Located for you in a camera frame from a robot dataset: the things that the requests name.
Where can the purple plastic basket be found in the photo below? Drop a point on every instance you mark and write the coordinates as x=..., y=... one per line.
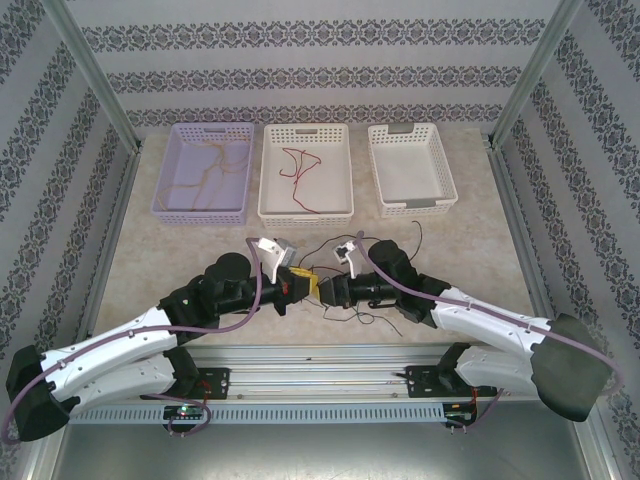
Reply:
x=180, y=160

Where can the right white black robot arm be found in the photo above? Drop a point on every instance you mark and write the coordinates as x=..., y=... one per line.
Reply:
x=480, y=320

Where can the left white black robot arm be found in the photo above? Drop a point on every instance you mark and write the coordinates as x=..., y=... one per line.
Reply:
x=110, y=340

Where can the large white plastic basket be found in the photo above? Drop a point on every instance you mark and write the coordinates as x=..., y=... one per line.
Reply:
x=335, y=175

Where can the green controller circuit board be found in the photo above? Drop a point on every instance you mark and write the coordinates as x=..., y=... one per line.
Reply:
x=457, y=416
x=185, y=411

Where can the grey metal bottom panel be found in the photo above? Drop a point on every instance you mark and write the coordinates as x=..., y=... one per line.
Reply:
x=320, y=452

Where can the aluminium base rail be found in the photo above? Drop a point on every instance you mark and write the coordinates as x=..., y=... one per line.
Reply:
x=320, y=380

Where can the aluminium frame post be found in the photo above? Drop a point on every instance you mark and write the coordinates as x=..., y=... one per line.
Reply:
x=532, y=75
x=95, y=75

